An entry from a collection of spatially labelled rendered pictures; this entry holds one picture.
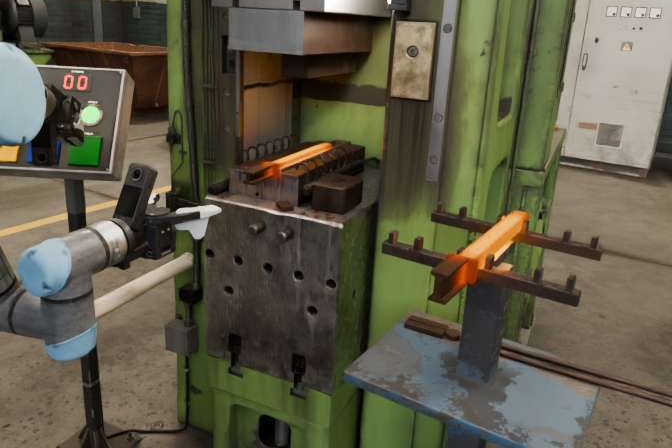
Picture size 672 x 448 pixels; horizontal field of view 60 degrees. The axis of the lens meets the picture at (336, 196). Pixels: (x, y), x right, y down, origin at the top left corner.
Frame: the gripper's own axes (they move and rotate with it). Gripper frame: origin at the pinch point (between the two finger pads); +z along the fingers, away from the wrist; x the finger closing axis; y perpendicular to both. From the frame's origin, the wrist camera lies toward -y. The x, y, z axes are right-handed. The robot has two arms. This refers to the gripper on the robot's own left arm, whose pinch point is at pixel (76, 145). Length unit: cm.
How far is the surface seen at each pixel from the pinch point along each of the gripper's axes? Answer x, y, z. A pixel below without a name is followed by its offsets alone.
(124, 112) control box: -7.0, 12.0, 8.5
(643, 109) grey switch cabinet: -363, 183, 385
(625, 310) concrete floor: -217, -23, 165
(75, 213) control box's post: 8.5, -12.2, 24.4
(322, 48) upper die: -57, 25, -8
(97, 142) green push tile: -2.9, 2.3, 4.4
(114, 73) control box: -4.4, 21.2, 5.1
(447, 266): -78, -31, -53
